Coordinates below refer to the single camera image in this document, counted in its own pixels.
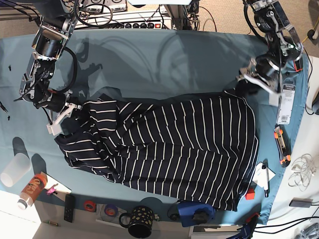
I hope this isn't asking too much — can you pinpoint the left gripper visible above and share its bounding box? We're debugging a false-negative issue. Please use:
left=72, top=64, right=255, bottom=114
left=235, top=56, right=282, bottom=96

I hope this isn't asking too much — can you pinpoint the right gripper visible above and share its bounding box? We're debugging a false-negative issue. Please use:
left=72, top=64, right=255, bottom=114
left=34, top=90, right=80, bottom=124

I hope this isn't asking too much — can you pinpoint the navy white striped t-shirt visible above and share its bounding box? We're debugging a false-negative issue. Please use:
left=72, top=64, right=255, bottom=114
left=55, top=91, right=259, bottom=211

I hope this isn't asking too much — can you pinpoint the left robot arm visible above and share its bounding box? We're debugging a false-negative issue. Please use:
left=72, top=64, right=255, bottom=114
left=235, top=0, right=304, bottom=96

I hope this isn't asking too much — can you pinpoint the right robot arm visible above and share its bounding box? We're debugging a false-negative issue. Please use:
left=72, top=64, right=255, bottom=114
left=17, top=0, right=78, bottom=126

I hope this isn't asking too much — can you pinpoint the grey blister package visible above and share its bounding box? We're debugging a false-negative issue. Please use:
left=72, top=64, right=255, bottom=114
left=276, top=77, right=296, bottom=125

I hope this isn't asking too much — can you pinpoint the red black clamp tool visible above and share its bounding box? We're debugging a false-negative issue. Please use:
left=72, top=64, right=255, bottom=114
left=294, top=58, right=303, bottom=72

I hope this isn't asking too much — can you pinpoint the orange black utility knife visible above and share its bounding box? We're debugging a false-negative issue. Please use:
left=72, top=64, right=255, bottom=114
left=274, top=125, right=291, bottom=168

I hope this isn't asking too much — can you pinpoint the translucent plastic cup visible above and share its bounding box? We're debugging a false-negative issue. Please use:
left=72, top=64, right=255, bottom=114
left=0, top=153, right=32, bottom=187

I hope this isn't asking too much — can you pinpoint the orange labelled bottle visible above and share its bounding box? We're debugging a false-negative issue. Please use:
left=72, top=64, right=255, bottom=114
left=17, top=174, right=47, bottom=210

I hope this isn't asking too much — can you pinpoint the white black marker pen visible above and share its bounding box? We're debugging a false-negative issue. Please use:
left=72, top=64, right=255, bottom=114
left=262, top=164, right=269, bottom=198

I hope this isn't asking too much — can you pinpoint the pink small figurine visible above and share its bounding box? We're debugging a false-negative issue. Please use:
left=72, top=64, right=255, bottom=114
left=46, top=184, right=58, bottom=195

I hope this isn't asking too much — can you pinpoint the white paper card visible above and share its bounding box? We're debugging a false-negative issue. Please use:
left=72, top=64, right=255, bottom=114
left=252, top=162, right=275, bottom=190

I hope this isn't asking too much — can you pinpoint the black remote control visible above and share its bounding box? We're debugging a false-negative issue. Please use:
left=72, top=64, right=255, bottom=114
left=64, top=194, right=75, bottom=223

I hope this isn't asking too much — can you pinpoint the red cube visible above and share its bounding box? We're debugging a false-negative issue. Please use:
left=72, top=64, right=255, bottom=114
left=245, top=188, right=255, bottom=200

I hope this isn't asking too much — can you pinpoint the red tape roll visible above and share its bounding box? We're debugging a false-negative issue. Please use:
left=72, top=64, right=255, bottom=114
left=83, top=200, right=97, bottom=212

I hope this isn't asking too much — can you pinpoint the white power strip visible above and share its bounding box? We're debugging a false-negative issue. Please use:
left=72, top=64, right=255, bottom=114
left=105, top=21, right=169, bottom=29

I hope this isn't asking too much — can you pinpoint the purple tape roll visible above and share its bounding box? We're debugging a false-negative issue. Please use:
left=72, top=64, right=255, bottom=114
left=104, top=204, right=118, bottom=217

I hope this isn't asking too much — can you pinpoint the green yellow battery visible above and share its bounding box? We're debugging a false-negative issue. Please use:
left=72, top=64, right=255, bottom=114
left=47, top=221, right=59, bottom=227

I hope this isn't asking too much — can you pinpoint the grey flat device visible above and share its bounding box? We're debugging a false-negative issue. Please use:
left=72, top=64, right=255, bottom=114
left=289, top=198, right=312, bottom=208

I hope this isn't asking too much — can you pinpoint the blue box with knob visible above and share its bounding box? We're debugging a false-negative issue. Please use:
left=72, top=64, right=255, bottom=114
left=177, top=201, right=215, bottom=227

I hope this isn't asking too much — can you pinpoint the black mug yellow pattern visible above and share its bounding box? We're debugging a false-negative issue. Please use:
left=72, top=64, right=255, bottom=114
left=119, top=206, right=155, bottom=239

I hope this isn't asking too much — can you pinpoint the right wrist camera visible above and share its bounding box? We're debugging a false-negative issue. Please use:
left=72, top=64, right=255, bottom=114
left=46, top=123, right=62, bottom=136

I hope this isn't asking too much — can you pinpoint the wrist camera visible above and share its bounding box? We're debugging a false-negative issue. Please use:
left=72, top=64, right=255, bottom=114
left=46, top=123, right=62, bottom=136
left=269, top=94, right=281, bottom=107

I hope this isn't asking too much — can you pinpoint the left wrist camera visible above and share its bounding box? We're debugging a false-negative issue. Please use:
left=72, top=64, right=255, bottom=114
left=269, top=94, right=281, bottom=107

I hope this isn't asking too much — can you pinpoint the white coiled cable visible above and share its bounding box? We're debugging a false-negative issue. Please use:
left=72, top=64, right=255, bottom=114
left=288, top=153, right=317, bottom=192

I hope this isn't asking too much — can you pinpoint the blue handled tool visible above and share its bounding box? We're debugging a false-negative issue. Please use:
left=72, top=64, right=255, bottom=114
left=227, top=213, right=260, bottom=239

